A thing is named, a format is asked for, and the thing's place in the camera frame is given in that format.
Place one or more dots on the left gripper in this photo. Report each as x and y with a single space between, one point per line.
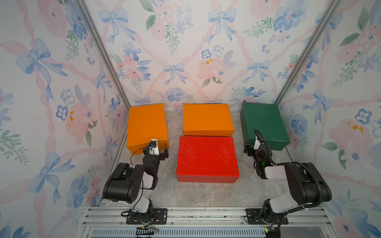
161 154

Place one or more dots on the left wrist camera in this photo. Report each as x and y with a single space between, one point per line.
153 147

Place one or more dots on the corner aluminium post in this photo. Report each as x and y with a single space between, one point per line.
309 47
89 23

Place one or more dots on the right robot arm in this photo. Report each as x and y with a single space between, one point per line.
307 188

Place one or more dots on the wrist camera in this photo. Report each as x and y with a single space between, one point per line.
257 144
153 147

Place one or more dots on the red shoebox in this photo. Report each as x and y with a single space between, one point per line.
206 159

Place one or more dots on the orange shoebox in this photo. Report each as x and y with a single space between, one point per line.
207 120
146 123

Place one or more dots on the left corner aluminium post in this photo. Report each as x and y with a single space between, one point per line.
89 23

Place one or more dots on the green shoebox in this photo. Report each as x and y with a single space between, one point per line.
266 119

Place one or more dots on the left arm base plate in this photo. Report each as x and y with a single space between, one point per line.
156 216

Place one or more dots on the right corner aluminium post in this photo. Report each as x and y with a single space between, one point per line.
309 47

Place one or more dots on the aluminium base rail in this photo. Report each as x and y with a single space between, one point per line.
204 222

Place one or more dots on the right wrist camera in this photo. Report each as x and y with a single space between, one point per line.
257 144

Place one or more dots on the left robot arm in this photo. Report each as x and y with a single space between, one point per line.
128 182

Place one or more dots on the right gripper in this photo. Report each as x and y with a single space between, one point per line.
251 149

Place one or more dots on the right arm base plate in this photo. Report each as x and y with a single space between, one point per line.
255 216

